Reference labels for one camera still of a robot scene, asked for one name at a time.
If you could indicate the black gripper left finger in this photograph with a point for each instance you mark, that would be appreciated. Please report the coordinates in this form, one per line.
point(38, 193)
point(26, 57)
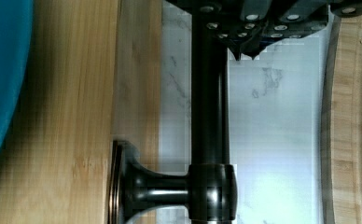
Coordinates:
point(222, 20)

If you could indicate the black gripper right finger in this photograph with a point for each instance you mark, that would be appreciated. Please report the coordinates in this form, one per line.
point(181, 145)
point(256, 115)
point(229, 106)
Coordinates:
point(269, 21)

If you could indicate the black drawer handle bar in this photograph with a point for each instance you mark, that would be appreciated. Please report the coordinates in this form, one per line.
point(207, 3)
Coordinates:
point(209, 189)

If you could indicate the wooden drawer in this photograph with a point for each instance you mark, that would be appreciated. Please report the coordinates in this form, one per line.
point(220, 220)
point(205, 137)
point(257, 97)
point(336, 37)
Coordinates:
point(136, 109)

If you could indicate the blue bowl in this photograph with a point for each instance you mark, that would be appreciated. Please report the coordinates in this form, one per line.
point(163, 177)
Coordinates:
point(16, 23)

